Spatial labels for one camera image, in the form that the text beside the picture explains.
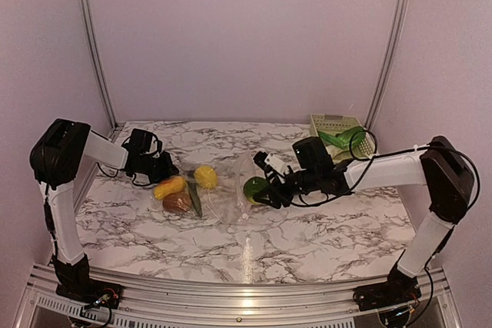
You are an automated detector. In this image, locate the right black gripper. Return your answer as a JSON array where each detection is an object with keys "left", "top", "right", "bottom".
[{"left": 254, "top": 167, "right": 320, "bottom": 208}]

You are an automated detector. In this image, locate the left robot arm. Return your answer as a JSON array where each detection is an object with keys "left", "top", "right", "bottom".
[{"left": 29, "top": 119, "right": 178, "bottom": 310}]

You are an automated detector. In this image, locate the clear zip top bag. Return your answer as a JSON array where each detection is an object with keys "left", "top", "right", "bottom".
[{"left": 149, "top": 151, "right": 257, "bottom": 224}]

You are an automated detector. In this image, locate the left aluminium frame post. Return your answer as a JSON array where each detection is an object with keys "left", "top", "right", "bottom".
[{"left": 79, "top": 0, "right": 118, "bottom": 130}]

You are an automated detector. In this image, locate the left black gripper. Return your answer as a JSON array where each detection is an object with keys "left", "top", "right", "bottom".
[{"left": 139, "top": 151, "right": 178, "bottom": 183}]

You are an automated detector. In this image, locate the fake bok choy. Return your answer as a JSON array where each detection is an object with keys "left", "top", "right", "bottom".
[{"left": 317, "top": 126, "right": 367, "bottom": 160}]

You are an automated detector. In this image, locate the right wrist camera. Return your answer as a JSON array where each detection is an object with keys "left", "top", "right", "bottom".
[{"left": 253, "top": 151, "right": 292, "bottom": 177}]

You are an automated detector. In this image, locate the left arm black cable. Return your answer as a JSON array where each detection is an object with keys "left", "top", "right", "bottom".
[{"left": 98, "top": 134, "right": 165, "bottom": 189}]

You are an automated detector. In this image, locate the front aluminium rail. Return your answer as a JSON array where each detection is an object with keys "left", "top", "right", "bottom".
[{"left": 15, "top": 262, "right": 462, "bottom": 328}]

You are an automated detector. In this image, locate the pale green plastic basket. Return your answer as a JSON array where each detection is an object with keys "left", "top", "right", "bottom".
[{"left": 309, "top": 114, "right": 375, "bottom": 163}]

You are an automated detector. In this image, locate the right aluminium frame post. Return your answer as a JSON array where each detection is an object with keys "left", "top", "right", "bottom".
[{"left": 365, "top": 0, "right": 409, "bottom": 129}]

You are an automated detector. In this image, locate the aluminium frame post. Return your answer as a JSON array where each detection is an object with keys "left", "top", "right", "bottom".
[
  {"left": 365, "top": 0, "right": 409, "bottom": 129},
  {"left": 79, "top": 0, "right": 118, "bottom": 130}
]

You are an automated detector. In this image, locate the fake yellow pepper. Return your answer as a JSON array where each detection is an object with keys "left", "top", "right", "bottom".
[{"left": 193, "top": 165, "right": 218, "bottom": 189}]

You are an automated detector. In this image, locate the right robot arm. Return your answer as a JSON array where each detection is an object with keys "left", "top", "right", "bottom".
[{"left": 253, "top": 136, "right": 480, "bottom": 311}]

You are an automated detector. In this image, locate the fake green cucumber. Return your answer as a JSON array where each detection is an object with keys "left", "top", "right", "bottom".
[{"left": 187, "top": 181, "right": 203, "bottom": 217}]

